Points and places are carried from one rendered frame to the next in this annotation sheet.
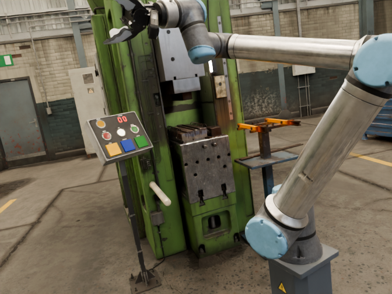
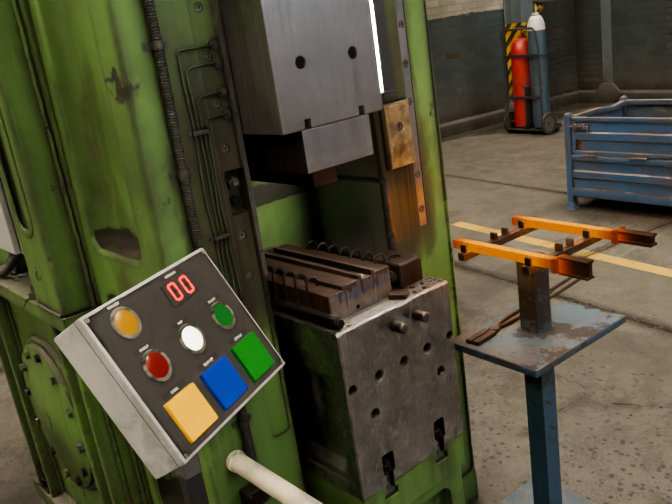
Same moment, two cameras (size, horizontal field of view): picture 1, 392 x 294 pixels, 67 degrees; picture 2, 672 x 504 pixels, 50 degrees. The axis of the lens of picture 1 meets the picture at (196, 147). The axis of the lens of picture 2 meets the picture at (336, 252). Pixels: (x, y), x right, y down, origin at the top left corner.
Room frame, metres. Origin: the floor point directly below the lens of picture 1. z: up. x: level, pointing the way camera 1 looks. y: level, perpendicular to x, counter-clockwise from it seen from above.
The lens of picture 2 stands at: (0.66, 0.58, 1.57)
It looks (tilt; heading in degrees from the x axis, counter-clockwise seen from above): 17 degrees down; 340
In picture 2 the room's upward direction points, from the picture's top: 9 degrees counter-clockwise
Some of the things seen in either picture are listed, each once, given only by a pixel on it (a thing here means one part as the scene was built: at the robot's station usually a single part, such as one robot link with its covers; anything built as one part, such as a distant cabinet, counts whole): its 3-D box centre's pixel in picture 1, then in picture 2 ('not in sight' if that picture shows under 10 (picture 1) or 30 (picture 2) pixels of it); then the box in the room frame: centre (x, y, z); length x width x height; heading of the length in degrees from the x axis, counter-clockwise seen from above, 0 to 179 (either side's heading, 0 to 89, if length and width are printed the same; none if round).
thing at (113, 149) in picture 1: (113, 149); (190, 413); (1.75, 0.49, 1.01); 0.07 x 0.05 x 0.07; 134
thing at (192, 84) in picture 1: (178, 86); (283, 141); (2.37, 0.07, 1.32); 0.42 x 0.20 x 0.10; 19
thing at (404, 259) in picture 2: (213, 130); (395, 268); (2.28, -0.15, 0.95); 0.12 x 0.08 x 0.06; 19
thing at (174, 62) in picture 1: (178, 53); (280, 35); (2.38, 0.03, 1.57); 0.42 x 0.39 x 0.40; 19
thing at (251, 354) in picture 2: (140, 142); (251, 357); (1.89, 0.34, 1.01); 0.07 x 0.05 x 0.07; 134
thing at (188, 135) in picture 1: (185, 132); (306, 277); (2.37, 0.07, 0.96); 0.42 x 0.20 x 0.09; 19
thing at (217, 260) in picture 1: (214, 254); not in sight; (2.12, -0.02, 0.01); 0.58 x 0.39 x 0.01; 109
